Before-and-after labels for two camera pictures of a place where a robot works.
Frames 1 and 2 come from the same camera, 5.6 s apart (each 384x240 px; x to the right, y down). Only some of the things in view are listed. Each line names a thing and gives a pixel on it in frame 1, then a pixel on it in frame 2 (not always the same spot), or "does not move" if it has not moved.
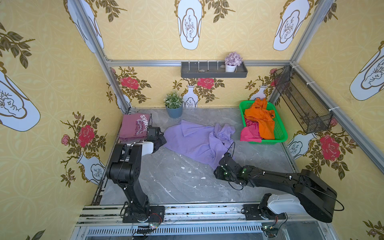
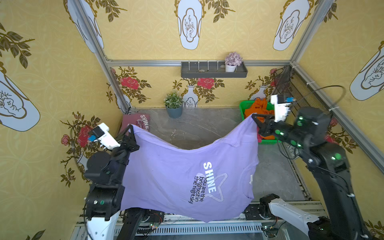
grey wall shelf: (211, 69) does not move
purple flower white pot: (232, 60) does not move
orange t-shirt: (259, 112) does not move
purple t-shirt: (206, 144) → (201, 183)
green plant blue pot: (174, 104) does not move
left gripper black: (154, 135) → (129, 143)
